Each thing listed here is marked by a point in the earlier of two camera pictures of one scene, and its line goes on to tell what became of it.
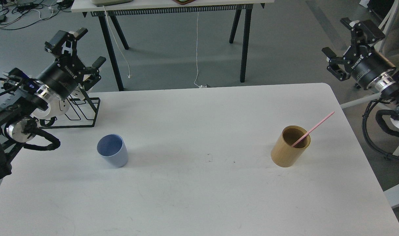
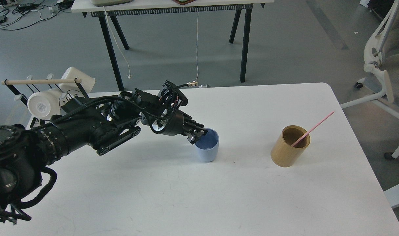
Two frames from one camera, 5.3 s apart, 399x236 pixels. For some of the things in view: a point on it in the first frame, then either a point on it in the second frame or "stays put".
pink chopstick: x=327 y=117 stays put
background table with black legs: x=109 y=11 stays put
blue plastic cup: x=112 y=147 to x=206 y=147
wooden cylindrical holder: x=283 y=154 stays put
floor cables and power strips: x=9 y=14 stays put
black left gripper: x=62 y=78 to x=177 y=122
